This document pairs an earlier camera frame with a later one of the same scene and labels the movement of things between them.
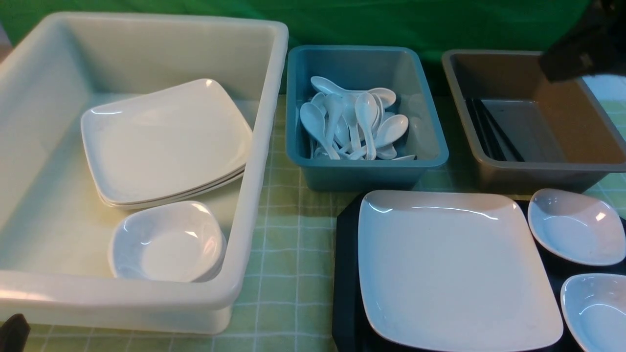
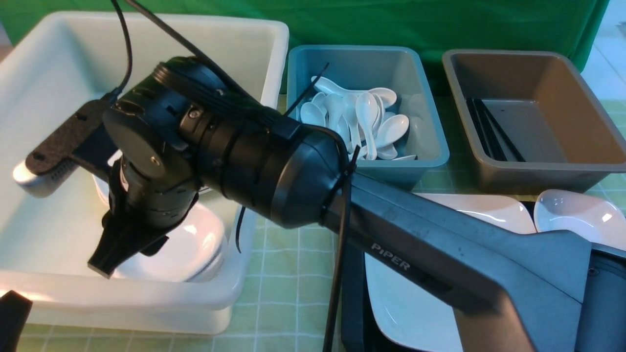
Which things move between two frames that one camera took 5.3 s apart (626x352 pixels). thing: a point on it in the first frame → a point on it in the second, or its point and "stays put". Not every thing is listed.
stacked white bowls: (174, 241) stays put
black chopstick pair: (489, 137) stays put
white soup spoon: (366, 110) stays put
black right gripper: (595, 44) → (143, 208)
